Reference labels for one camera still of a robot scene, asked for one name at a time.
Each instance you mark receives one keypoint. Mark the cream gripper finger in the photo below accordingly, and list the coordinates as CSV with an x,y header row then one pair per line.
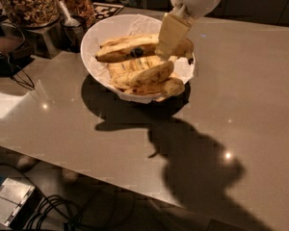
x,y
172,31

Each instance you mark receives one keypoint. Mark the white bowl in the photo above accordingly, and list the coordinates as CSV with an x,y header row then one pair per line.
x,y
121,26

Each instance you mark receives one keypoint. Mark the front curved banana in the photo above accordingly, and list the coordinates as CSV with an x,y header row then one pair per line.
x,y
170,87

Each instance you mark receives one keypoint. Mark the black white marker tag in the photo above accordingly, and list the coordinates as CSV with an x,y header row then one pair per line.
x,y
103,10

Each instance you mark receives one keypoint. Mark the glass jar with scoop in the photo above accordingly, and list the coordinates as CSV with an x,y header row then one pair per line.
x,y
82,8

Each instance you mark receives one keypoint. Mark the white plastic scoop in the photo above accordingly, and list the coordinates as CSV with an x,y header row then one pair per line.
x,y
69,20

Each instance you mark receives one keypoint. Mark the metal stand block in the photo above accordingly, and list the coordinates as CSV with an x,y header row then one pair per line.
x,y
50,41

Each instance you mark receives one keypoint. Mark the glass jar of nuts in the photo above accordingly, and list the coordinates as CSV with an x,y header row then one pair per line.
x,y
31,13

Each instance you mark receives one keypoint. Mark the black device on left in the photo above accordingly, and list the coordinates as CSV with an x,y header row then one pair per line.
x,y
15,54

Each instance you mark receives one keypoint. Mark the grey box on floor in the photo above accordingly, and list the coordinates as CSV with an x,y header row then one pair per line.
x,y
15,203

